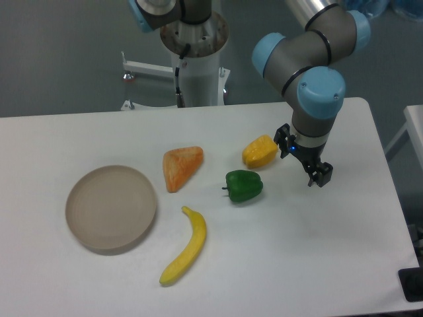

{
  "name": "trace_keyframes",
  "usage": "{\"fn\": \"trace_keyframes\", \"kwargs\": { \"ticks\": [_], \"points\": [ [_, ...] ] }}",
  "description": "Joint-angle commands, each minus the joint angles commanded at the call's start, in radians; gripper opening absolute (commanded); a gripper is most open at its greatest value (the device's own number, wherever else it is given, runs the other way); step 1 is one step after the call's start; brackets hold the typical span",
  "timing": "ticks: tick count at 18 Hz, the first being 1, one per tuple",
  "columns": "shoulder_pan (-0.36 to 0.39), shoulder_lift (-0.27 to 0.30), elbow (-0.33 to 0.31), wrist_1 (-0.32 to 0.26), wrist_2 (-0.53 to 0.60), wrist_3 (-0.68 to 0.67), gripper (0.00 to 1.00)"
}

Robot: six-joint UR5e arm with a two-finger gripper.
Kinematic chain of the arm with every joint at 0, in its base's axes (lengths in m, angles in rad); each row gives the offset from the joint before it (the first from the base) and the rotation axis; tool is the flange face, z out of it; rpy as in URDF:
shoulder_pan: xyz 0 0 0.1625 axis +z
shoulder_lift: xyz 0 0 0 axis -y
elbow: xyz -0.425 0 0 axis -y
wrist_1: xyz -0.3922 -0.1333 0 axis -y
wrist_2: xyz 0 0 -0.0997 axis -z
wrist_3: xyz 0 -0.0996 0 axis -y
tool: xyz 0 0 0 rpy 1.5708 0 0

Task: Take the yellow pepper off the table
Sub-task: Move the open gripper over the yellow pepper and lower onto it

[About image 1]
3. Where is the yellow pepper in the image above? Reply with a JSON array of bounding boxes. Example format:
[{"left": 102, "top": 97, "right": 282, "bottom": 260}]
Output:
[{"left": 242, "top": 135, "right": 278, "bottom": 169}]

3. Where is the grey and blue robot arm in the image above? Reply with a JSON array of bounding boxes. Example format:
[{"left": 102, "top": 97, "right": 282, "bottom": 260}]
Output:
[{"left": 128, "top": 1, "right": 371, "bottom": 186}]

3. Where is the yellow banana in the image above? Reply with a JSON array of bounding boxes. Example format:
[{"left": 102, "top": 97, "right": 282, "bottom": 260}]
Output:
[{"left": 159, "top": 206, "right": 208, "bottom": 287}]

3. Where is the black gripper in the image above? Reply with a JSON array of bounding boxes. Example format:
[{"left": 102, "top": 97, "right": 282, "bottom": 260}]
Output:
[{"left": 274, "top": 123, "right": 333, "bottom": 188}]

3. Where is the green pepper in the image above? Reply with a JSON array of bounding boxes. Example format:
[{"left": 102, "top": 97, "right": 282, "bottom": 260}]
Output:
[{"left": 223, "top": 170, "right": 264, "bottom": 203}]

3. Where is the beige round plate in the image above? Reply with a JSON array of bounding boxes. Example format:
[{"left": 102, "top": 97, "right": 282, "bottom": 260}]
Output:
[{"left": 65, "top": 165, "right": 157, "bottom": 256}]

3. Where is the black cable on pedestal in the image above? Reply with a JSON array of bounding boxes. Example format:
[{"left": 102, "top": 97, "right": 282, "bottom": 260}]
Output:
[{"left": 174, "top": 43, "right": 191, "bottom": 108}]

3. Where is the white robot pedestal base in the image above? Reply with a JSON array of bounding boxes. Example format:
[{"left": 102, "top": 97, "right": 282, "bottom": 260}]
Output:
[{"left": 121, "top": 11, "right": 230, "bottom": 108}]

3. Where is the white side table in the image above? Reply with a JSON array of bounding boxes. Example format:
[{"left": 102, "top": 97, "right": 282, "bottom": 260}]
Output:
[{"left": 384, "top": 105, "right": 422, "bottom": 164}]

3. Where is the black device at table edge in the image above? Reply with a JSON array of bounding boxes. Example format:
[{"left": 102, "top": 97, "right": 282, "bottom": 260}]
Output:
[{"left": 398, "top": 267, "right": 422, "bottom": 302}]

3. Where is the orange triangular sandwich toy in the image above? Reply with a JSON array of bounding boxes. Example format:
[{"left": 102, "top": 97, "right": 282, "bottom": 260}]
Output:
[{"left": 163, "top": 146, "right": 204, "bottom": 193}]

